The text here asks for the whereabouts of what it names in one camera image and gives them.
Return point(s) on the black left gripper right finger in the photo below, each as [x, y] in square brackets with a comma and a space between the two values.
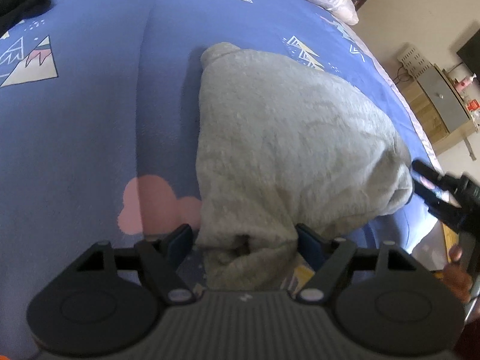
[382, 299]

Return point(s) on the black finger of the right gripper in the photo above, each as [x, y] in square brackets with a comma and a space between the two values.
[452, 200]

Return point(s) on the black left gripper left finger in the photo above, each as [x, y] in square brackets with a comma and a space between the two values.
[109, 299]

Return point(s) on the person's right hand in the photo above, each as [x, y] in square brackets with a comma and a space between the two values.
[455, 278]

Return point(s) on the wooden side cabinet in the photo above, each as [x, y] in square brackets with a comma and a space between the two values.
[439, 109]

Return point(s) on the pink bottle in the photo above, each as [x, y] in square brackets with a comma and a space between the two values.
[465, 83]

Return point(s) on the dark television screen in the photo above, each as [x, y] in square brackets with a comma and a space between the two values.
[469, 54]

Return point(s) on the white power strip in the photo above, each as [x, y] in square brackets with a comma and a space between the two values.
[413, 61]

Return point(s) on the blue printed bed quilt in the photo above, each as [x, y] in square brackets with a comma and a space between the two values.
[99, 96]

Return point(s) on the black folded garment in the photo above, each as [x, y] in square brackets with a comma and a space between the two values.
[14, 11]

